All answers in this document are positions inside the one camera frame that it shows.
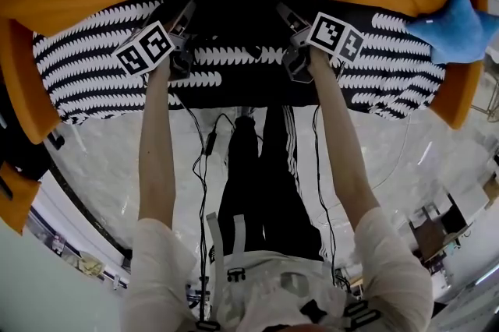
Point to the person's right forearm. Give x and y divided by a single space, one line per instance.
339 135

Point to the person's white shirt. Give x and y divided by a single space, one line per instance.
273 283

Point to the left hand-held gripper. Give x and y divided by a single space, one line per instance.
145 48

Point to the person's left forearm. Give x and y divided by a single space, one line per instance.
156 143

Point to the dark wooden chair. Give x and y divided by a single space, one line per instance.
432 233

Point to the low cluttered shelf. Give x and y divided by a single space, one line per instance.
74 256

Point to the orange sofa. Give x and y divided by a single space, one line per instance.
27 89

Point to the blue star pillow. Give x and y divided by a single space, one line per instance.
456 30

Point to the black white patterned seat cushion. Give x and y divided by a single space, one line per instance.
89 61

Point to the person's black striped trousers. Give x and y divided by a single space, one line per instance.
269 182

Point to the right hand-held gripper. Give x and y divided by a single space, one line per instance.
331 35

